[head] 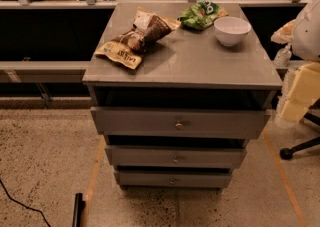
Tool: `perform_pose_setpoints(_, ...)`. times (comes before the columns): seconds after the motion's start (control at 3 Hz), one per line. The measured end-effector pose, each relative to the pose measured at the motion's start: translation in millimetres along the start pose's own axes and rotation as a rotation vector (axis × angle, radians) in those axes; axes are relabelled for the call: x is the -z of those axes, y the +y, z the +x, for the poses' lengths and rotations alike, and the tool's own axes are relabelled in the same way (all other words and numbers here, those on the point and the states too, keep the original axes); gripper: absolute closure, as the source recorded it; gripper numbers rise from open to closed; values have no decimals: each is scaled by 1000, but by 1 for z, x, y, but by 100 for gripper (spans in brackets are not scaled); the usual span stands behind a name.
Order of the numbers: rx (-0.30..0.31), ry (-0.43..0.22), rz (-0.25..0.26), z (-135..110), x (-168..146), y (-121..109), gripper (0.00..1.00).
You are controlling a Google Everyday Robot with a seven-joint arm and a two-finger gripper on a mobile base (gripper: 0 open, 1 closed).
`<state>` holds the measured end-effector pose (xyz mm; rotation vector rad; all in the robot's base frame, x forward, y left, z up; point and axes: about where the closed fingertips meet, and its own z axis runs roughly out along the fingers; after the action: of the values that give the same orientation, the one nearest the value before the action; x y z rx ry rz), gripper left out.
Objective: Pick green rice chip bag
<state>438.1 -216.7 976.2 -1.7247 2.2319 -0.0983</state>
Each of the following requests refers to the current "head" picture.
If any black bar on floor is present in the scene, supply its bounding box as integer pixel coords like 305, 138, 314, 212
72, 193, 85, 227

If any grey middle drawer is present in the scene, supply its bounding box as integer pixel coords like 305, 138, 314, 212
106, 145, 247, 169

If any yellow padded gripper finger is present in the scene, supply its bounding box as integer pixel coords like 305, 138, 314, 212
271, 19, 295, 44

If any white bowl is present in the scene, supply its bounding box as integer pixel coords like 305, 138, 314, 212
214, 16, 252, 47

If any green rice chip bag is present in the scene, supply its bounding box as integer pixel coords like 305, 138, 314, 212
178, 1, 229, 31

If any brown chip bag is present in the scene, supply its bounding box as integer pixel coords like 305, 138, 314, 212
94, 7, 181, 70

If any grey drawer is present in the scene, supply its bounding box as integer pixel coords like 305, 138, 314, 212
114, 170, 232, 189
106, 145, 247, 169
91, 107, 269, 139

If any black floor cable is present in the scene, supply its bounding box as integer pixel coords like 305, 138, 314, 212
0, 178, 53, 227

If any grey bottom drawer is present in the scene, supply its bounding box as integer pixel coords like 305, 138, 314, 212
114, 170, 232, 189

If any black chair leg with caster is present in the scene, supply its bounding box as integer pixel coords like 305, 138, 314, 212
279, 112, 320, 161

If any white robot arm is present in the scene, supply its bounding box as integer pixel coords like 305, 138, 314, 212
271, 0, 320, 62

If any grey top drawer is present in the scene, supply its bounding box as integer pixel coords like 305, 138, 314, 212
91, 107, 269, 139

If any grey drawer cabinet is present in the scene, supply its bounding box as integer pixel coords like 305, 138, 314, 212
82, 1, 284, 192

